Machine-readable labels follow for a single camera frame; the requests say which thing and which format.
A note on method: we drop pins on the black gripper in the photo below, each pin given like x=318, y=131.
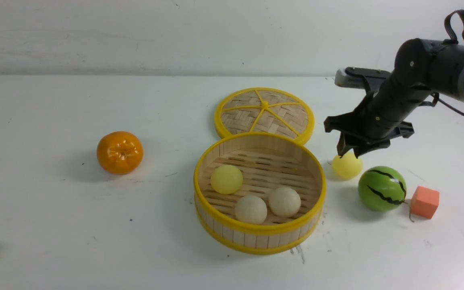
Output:
x=379, y=118

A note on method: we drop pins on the yellow bun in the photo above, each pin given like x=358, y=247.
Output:
x=226, y=179
x=347, y=166

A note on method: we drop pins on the white bun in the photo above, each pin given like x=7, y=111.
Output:
x=284, y=202
x=250, y=210

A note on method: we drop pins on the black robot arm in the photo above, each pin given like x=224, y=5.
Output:
x=423, y=70

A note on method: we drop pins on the yellow bamboo steamer tray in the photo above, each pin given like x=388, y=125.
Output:
x=267, y=161

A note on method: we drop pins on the yellow bamboo steamer lid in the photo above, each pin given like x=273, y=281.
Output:
x=266, y=110

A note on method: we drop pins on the green toy watermelon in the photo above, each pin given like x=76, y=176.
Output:
x=382, y=189

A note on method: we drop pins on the orange foam cube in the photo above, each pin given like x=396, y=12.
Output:
x=424, y=202

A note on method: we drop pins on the orange toy tangerine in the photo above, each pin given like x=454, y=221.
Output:
x=119, y=152

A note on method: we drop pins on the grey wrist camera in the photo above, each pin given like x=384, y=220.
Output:
x=368, y=79

